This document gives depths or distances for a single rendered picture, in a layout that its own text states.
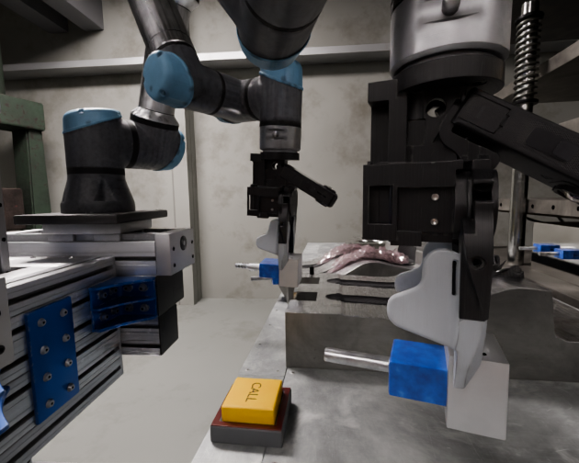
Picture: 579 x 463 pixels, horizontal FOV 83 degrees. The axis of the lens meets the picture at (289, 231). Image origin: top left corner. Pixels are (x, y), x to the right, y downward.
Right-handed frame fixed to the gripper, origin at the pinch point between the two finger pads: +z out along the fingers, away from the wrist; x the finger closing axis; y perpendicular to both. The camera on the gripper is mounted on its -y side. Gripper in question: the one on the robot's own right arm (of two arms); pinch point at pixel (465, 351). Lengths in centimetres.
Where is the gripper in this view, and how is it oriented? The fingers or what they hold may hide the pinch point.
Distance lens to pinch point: 29.0
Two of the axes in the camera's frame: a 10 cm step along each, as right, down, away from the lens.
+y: -9.3, -0.3, 3.8
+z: 0.1, 9.9, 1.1
